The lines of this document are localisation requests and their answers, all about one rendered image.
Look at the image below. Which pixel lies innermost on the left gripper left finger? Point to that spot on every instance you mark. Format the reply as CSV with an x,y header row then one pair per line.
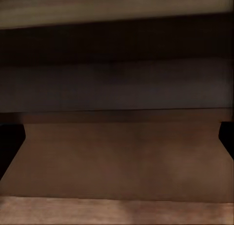
x,y
11,139

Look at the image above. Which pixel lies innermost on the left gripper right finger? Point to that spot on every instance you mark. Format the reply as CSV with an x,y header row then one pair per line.
x,y
226,136

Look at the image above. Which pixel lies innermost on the cabinet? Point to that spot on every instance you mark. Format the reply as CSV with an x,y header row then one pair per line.
x,y
119,99

